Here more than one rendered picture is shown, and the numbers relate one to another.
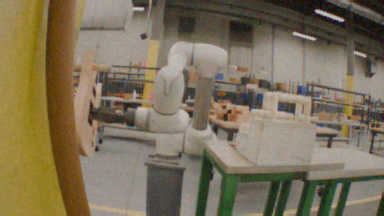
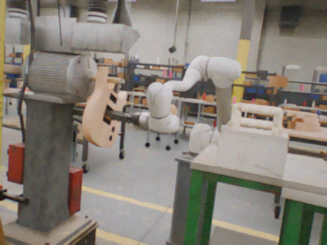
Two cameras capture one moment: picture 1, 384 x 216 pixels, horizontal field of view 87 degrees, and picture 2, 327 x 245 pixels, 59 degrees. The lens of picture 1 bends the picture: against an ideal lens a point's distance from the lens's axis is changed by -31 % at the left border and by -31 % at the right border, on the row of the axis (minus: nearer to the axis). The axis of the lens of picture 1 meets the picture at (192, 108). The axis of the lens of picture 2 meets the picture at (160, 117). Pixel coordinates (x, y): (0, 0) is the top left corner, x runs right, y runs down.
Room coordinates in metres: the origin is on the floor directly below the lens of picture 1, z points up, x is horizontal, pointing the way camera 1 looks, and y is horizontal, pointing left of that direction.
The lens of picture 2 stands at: (-0.22, -0.58, 1.28)
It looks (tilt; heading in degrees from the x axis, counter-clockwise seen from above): 7 degrees down; 27
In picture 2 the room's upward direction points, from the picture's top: 6 degrees clockwise
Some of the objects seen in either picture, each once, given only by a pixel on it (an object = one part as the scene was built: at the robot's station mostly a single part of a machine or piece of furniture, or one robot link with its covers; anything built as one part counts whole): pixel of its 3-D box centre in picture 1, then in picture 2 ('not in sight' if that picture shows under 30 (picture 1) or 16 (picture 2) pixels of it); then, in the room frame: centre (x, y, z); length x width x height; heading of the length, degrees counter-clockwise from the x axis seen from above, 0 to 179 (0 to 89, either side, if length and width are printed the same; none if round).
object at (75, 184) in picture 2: not in sight; (63, 184); (1.23, 0.86, 0.49); 0.25 x 0.12 x 0.37; 97
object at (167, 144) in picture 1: (170, 137); (201, 138); (1.91, 0.13, 0.87); 0.18 x 0.16 x 0.22; 90
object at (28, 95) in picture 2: not in sight; (51, 96); (1.07, 0.83, 1.11); 0.36 x 0.24 x 0.04; 97
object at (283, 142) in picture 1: (282, 142); (252, 149); (1.08, -0.38, 1.02); 0.27 x 0.15 x 0.17; 97
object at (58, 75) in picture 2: not in sight; (62, 74); (1.08, 0.77, 1.25); 0.41 x 0.27 x 0.26; 97
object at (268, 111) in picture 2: (292, 98); (257, 109); (1.03, -0.39, 1.20); 0.20 x 0.03 x 0.03; 96
